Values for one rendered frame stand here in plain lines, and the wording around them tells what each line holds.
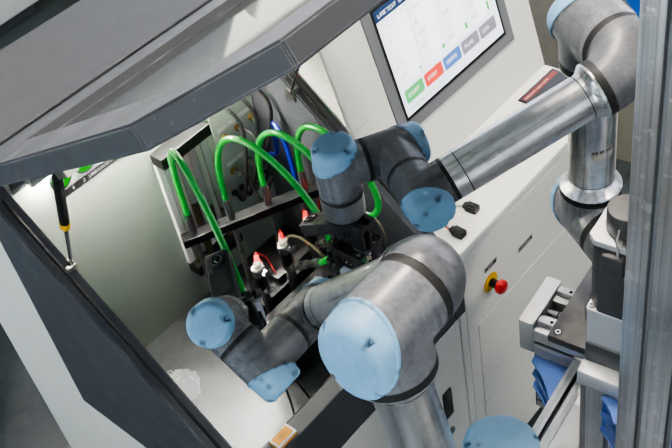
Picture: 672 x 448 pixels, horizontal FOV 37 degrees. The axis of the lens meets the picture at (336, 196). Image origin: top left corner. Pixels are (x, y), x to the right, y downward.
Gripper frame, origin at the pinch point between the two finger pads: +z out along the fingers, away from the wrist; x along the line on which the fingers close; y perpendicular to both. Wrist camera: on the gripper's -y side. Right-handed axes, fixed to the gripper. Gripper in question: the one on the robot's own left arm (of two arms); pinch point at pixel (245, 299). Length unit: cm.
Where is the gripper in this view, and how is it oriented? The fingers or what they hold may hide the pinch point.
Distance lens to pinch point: 192.4
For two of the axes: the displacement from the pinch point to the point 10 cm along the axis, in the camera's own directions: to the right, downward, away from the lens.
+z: 1.0, 0.4, 9.9
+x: 9.1, -4.2, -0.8
